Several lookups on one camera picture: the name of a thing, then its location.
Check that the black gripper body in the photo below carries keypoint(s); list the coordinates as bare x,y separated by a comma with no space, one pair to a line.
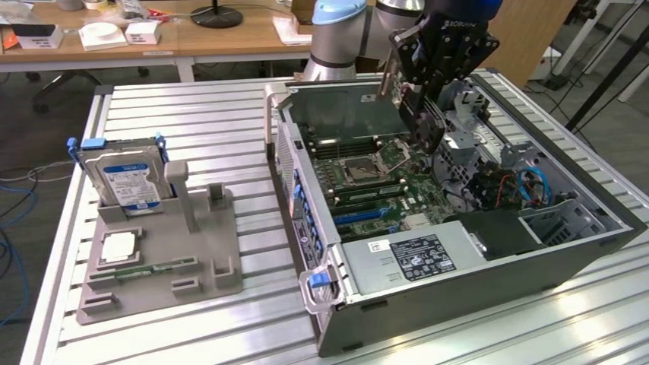
456,19

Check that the NVIDIA graphics card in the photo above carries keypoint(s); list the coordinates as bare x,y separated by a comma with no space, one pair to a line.
425,125

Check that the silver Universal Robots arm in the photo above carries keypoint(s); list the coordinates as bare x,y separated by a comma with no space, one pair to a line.
335,38

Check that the wooden cabinet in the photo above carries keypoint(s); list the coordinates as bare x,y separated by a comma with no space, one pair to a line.
532,30

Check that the white box with red button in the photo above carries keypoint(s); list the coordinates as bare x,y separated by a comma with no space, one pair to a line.
545,64

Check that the black foot pedal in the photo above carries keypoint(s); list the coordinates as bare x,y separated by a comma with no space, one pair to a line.
556,83

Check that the tall metal disk bay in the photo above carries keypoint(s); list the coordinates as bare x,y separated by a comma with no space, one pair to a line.
466,144

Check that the black RAM slot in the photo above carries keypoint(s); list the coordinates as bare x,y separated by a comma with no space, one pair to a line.
355,139
356,144
357,148
359,153

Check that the brown cardboard box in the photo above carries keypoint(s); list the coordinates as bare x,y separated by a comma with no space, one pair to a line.
301,11

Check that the white and red booklet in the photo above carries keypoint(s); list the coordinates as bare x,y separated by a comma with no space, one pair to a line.
289,34

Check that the metal socket cover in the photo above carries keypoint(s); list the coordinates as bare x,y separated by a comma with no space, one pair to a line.
393,156

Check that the black slanted stand pole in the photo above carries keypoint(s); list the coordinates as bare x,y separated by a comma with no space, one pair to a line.
602,81

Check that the thin metal locking lever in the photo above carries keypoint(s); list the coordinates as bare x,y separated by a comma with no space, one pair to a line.
337,148

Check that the CPU socket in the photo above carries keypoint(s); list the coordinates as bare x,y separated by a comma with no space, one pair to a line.
363,171

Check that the wooden office desk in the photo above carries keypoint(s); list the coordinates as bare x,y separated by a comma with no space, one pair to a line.
243,38
71,52

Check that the green motherboard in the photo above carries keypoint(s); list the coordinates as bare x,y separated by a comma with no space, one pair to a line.
421,190

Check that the black round lamp base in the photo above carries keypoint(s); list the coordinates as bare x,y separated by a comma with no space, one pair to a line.
215,19

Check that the blue expansion slot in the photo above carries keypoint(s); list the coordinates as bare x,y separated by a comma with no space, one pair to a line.
360,216

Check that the silver chipset heatsink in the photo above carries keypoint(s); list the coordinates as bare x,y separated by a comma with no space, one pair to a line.
419,221

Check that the low metal disk bay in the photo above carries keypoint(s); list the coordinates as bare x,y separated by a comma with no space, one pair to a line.
577,216

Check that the small red item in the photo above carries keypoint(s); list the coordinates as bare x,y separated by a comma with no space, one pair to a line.
157,15

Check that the small white labelled box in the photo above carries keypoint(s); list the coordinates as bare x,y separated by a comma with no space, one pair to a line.
144,36

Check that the clear plastic packet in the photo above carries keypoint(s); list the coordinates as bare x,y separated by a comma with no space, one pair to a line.
132,8

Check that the grey power supply unit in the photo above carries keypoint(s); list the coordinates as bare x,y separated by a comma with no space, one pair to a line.
369,270

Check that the blue case latch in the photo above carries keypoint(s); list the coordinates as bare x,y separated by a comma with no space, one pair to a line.
319,281

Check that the silver hard disk blue label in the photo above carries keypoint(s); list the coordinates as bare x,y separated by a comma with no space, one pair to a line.
127,182

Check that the open black PC case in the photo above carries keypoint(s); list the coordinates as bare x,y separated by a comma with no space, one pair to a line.
456,304

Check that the hard drive with blue caddy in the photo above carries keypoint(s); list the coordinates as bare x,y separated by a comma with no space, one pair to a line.
92,143

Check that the grey plastic parts rack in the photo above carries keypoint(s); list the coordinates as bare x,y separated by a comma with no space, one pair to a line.
167,243

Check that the grey cup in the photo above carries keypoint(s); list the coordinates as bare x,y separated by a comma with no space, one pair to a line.
69,4

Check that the black office chair base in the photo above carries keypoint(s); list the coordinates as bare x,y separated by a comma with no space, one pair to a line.
60,81

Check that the white box with black top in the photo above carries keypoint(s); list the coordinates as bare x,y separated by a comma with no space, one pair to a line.
37,42

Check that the silver CPU chip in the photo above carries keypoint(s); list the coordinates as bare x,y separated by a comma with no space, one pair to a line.
119,249

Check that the green RAM stick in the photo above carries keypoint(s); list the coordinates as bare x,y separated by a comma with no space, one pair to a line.
144,271

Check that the stack of papers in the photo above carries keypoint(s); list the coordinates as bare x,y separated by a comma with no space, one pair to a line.
15,15

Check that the orange box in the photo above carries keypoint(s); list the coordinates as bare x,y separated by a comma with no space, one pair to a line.
7,42

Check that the white desk frame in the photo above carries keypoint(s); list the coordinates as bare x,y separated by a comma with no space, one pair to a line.
636,81

